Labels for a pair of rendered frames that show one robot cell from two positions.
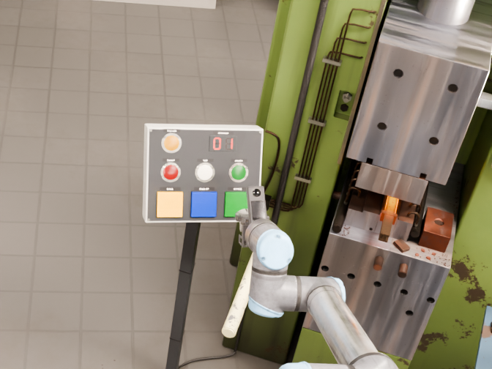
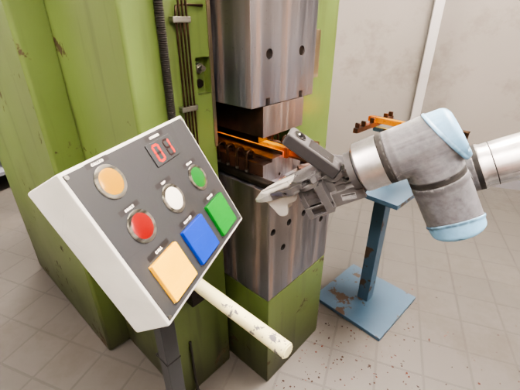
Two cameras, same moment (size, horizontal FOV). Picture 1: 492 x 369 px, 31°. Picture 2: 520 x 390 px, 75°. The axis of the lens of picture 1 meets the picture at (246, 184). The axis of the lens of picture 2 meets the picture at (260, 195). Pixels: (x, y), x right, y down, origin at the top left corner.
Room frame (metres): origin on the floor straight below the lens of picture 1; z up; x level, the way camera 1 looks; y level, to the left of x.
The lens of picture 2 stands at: (1.54, 0.50, 1.39)
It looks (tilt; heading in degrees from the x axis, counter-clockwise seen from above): 28 degrees down; 304
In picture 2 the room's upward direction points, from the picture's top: straight up
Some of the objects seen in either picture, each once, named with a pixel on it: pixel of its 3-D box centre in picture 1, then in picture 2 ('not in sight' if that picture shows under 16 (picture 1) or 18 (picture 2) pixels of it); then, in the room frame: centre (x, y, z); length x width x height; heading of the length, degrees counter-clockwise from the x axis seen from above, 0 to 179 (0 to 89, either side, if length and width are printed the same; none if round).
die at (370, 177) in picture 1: (400, 143); (237, 106); (2.27, -0.45, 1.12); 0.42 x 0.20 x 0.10; 172
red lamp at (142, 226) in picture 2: (170, 172); (141, 225); (1.95, 0.22, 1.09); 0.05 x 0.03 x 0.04; 82
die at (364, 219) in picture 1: (387, 181); (238, 148); (2.27, -0.45, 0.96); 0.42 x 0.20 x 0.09; 172
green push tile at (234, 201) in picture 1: (236, 203); (220, 213); (1.97, 0.01, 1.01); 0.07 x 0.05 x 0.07; 107
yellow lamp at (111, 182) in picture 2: (171, 143); (111, 181); (2.00, 0.23, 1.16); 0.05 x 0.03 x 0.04; 82
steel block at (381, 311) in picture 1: (384, 243); (248, 204); (2.27, -0.51, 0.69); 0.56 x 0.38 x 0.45; 172
